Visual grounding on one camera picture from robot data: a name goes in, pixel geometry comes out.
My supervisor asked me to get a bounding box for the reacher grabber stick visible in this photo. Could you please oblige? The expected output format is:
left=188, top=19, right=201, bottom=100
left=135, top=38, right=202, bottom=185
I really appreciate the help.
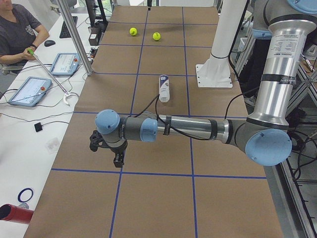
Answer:
left=27, top=48, right=79, bottom=106

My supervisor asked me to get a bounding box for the aluminium frame post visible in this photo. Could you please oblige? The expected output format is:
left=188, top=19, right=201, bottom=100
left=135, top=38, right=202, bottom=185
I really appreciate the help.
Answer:
left=56, top=0, right=93, bottom=76

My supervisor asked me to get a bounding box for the teach pendant tablet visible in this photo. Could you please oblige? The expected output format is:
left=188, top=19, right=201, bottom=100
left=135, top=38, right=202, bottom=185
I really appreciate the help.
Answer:
left=8, top=76, right=52, bottom=107
left=50, top=53, right=80, bottom=77

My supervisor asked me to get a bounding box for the blue tape roll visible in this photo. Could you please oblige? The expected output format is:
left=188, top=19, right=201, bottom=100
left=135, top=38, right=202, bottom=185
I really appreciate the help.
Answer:
left=17, top=187, right=34, bottom=203

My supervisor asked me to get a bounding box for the far teach pendant tablet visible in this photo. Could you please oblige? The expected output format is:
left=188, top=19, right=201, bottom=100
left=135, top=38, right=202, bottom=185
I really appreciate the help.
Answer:
left=50, top=53, right=80, bottom=77

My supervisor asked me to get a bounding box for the clear plastic piece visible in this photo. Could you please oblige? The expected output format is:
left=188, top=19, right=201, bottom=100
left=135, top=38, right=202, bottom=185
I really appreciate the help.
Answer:
left=45, top=137, right=60, bottom=154

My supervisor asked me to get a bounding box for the near teach pendant tablet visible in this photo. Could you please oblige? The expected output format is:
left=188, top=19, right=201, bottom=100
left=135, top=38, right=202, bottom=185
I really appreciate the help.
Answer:
left=8, top=76, right=52, bottom=107

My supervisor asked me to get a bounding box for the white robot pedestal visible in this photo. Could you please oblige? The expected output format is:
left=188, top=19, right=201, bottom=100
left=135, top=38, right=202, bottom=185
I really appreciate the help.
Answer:
left=196, top=0, right=248, bottom=88

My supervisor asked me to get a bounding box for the black computer mouse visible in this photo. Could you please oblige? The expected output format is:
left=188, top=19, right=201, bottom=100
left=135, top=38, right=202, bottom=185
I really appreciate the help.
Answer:
left=44, top=40, right=55, bottom=47

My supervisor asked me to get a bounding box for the small black box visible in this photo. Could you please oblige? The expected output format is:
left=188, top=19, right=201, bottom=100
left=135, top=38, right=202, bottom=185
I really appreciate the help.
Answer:
left=89, top=27, right=102, bottom=46

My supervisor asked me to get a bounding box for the red cylinder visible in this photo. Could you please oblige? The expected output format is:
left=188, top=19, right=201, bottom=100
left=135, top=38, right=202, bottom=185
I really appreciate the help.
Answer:
left=0, top=204, right=34, bottom=224

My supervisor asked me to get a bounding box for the seated person grey shirt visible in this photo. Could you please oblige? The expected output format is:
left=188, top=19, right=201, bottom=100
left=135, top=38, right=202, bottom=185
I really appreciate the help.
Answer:
left=0, top=0, right=50, bottom=65

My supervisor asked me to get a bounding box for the black keyboard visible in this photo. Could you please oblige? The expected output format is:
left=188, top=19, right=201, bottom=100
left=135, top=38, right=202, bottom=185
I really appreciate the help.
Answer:
left=59, top=15, right=78, bottom=39

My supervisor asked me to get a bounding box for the clear tennis ball can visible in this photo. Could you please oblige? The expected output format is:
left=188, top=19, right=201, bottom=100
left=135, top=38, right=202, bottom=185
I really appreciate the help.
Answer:
left=159, top=74, right=170, bottom=103

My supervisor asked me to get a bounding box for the small black square pad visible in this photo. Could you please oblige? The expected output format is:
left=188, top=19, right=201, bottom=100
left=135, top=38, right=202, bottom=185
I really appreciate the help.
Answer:
left=34, top=122, right=43, bottom=132

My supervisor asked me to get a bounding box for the tennis ball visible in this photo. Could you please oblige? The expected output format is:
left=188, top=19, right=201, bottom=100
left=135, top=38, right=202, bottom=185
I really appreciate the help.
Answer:
left=129, top=27, right=138, bottom=36
left=153, top=32, right=161, bottom=41

